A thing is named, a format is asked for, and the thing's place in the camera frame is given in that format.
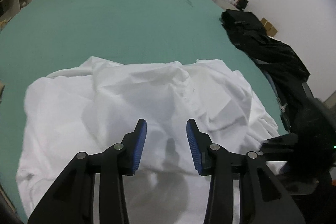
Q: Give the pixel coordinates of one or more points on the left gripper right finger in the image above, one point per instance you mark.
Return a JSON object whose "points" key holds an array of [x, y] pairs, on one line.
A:
{"points": [[209, 158]]}

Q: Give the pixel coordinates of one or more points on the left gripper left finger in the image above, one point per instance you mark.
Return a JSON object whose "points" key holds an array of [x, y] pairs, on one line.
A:
{"points": [[124, 157]]}

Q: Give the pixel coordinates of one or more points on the white garment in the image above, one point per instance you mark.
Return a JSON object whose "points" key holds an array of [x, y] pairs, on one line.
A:
{"points": [[91, 107]]}

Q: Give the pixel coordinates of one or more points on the cardboard boxes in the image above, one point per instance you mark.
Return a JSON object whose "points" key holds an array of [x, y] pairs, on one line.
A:
{"points": [[270, 29]]}

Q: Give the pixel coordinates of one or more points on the green bed sheet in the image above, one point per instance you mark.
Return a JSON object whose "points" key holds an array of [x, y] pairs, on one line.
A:
{"points": [[49, 35]]}

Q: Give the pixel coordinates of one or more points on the black small speaker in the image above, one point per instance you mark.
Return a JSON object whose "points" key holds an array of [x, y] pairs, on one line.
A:
{"points": [[241, 5]]}

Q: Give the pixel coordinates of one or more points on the white nightstand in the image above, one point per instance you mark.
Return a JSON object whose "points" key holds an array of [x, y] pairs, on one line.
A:
{"points": [[227, 4]]}

